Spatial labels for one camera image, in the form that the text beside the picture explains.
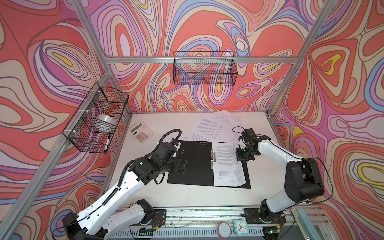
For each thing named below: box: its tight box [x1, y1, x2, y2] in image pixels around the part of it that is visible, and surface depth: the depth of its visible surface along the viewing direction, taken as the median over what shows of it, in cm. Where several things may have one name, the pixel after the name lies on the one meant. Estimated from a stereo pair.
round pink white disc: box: [217, 222, 232, 239], surface depth 67 cm
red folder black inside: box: [167, 141, 252, 189], surface depth 88 cm
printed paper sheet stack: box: [187, 109, 248, 143], surface depth 113 cm
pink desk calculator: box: [128, 121, 154, 144], surface depth 107 cm
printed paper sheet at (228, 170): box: [212, 137, 247, 187], surface depth 90 cm
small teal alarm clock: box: [233, 219, 249, 236], surface depth 70 cm
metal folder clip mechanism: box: [210, 149, 216, 171], surface depth 95 cm
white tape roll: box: [94, 114, 118, 127], surface depth 74 cm
